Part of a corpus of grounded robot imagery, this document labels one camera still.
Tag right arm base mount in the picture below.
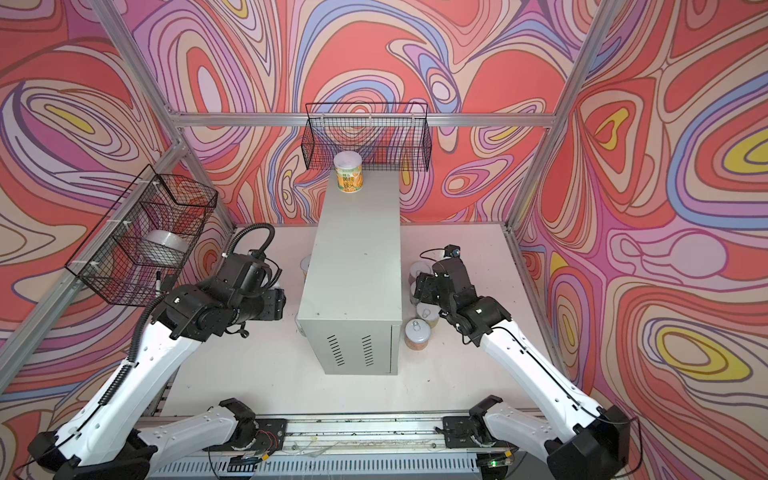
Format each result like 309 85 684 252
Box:
435 415 519 452

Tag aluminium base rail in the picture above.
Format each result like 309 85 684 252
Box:
150 412 546 479

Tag black wire basket back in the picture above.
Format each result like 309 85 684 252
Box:
301 101 432 172

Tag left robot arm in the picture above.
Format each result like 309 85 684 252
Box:
28 223 286 479

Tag can right row back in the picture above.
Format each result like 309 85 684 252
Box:
409 260 433 282

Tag orange green labelled can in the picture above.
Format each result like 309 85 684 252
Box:
333 151 363 193

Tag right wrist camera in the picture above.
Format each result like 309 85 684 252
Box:
444 244 461 258

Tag pink labelled can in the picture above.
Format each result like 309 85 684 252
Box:
404 318 432 351

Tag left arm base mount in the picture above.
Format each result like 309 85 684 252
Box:
204 417 288 454

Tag grey metal cabinet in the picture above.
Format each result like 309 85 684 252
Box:
296 171 403 375

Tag black wire basket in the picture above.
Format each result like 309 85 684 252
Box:
66 166 218 306
301 101 432 172

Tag green circuit board left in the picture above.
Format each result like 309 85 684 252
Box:
227 454 270 471

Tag green circuit board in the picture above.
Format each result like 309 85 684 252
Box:
227 454 270 471
477 454 515 469

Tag green circuit board right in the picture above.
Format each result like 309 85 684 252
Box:
477 454 515 469

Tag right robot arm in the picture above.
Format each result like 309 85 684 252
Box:
414 257 633 479

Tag black wire basket left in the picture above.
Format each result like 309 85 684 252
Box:
66 166 218 306

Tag can row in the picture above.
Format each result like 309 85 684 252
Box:
300 255 311 277
409 260 433 282
416 302 440 329

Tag can left row back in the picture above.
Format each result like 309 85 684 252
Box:
300 255 311 277

